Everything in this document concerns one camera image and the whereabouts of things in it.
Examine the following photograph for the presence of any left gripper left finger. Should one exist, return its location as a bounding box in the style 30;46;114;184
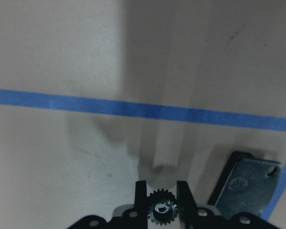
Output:
134;180;148;229

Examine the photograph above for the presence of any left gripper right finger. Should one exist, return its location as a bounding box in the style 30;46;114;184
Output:
176;181;197;229

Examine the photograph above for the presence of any black brake pad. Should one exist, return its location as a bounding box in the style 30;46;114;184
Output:
207;151;282;219

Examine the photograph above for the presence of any brown paper table mat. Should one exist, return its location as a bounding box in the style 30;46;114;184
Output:
0;0;286;229

